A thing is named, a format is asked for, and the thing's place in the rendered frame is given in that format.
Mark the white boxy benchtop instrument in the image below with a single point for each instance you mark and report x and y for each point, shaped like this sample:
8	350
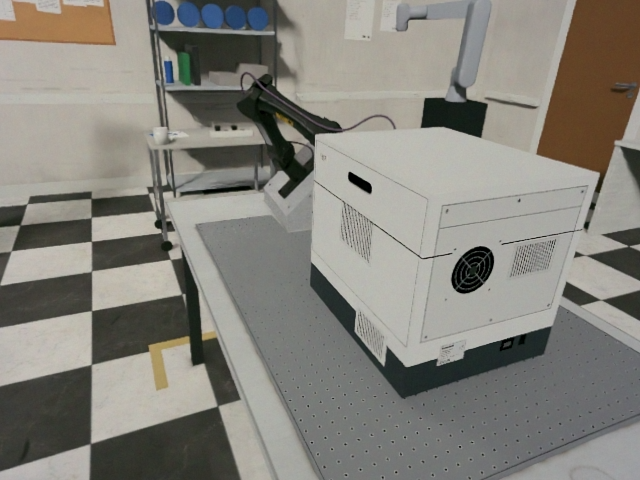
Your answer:
442	254

